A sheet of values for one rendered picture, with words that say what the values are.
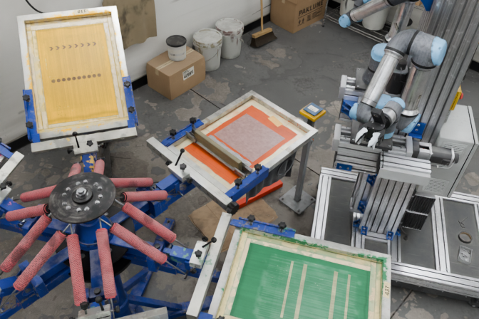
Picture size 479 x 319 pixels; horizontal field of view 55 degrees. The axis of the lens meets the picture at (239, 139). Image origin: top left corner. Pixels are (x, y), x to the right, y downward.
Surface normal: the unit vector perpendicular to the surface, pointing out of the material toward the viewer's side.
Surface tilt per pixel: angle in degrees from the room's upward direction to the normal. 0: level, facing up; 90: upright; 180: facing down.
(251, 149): 0
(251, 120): 0
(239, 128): 0
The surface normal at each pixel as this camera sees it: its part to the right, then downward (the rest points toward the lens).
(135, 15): 0.30, 0.65
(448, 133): 0.03, -0.73
